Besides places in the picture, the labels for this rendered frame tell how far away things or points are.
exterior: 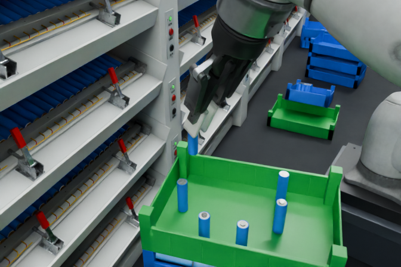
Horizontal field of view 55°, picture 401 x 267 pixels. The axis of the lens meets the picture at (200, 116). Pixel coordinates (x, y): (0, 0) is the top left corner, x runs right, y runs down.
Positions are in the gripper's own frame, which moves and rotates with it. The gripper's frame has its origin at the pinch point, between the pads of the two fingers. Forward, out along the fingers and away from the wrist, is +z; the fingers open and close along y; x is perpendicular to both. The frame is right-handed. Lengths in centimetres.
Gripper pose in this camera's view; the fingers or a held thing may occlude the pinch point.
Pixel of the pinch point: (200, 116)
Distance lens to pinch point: 64.3
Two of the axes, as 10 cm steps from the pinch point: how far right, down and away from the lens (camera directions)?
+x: -6.3, -7.0, 3.4
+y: 7.2, -3.6, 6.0
